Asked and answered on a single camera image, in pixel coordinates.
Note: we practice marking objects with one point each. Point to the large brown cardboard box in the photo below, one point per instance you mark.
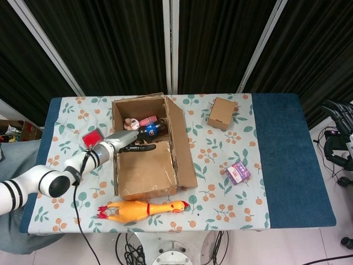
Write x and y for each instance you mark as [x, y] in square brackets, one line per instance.
[146, 171]

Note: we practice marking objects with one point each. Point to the pink cylindrical toy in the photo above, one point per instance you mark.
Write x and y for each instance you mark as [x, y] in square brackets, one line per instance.
[148, 121]

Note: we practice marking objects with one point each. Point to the small closed cardboard box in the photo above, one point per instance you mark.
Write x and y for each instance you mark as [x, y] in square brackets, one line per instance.
[222, 114]

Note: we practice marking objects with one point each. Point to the black pleated curtain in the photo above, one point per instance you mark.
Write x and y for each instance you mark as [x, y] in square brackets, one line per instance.
[115, 47]

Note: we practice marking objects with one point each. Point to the white slanted frame post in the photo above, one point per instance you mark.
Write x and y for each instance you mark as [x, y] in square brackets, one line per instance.
[49, 47]
[262, 47]

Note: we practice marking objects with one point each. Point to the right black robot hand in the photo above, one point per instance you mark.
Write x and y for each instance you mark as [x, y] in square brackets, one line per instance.
[340, 121]

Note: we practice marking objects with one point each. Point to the purple and white carton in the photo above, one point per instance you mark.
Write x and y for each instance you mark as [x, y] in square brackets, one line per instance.
[238, 174]

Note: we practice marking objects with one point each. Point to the white upright frame post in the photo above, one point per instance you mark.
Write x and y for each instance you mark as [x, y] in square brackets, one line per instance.
[171, 47]

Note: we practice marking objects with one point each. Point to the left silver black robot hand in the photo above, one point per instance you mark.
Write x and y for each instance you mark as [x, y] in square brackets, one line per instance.
[122, 139]

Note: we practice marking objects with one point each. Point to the yellow rubber chicken toy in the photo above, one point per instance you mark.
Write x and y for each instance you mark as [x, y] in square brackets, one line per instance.
[132, 211]

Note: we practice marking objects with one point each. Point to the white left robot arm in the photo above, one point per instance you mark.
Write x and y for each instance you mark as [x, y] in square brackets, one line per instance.
[55, 179]

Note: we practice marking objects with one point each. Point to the pink pig toy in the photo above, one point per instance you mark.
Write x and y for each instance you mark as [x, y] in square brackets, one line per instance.
[131, 124]

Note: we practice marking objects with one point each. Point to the floral print tablecloth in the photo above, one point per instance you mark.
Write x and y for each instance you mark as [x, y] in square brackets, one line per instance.
[220, 149]

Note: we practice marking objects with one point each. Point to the red square flat box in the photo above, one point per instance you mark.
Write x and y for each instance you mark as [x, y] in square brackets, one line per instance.
[92, 138]

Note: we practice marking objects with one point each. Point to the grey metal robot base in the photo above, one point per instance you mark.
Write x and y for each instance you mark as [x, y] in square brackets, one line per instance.
[171, 254]

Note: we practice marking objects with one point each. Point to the dark blue table cover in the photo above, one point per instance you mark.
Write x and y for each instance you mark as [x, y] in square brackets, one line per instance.
[289, 154]

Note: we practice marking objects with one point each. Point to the dark cola bottle blue label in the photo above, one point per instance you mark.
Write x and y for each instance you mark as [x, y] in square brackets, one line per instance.
[151, 129]

